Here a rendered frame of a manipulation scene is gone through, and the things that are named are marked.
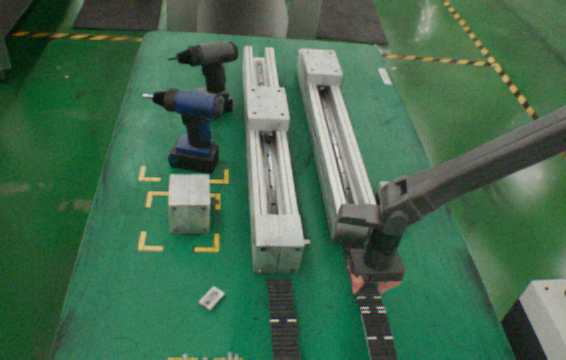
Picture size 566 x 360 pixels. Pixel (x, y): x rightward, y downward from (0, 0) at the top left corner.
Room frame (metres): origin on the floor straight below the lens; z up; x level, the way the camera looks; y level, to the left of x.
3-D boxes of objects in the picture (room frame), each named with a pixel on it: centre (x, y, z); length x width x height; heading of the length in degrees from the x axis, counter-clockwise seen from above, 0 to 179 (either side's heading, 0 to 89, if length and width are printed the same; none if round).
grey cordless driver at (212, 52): (1.26, 0.26, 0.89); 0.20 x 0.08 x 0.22; 121
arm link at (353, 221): (0.66, -0.18, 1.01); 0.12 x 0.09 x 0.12; 88
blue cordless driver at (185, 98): (1.01, 0.26, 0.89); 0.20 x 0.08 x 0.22; 87
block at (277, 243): (0.73, -0.03, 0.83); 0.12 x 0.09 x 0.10; 100
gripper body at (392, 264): (0.66, -0.22, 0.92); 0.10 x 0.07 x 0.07; 101
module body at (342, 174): (1.20, -0.13, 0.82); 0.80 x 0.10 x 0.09; 10
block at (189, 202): (0.81, 0.18, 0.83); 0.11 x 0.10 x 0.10; 102
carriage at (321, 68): (1.44, -0.09, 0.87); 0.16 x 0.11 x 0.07; 10
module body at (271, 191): (1.17, 0.06, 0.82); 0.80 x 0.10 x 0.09; 10
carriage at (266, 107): (1.17, 0.06, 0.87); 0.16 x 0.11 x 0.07; 10
